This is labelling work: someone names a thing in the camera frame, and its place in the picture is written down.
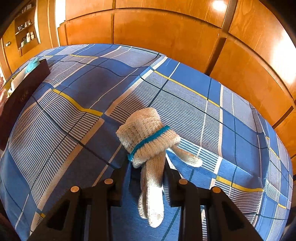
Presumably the white knit glove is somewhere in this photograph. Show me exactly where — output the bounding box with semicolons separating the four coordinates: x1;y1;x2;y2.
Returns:
116;108;203;228

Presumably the blue plaid bed sheet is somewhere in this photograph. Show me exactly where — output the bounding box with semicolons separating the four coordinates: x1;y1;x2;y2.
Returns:
1;44;293;240

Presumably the wooden door with shelves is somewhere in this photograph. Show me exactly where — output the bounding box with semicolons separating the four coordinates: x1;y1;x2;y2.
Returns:
1;0;58;79

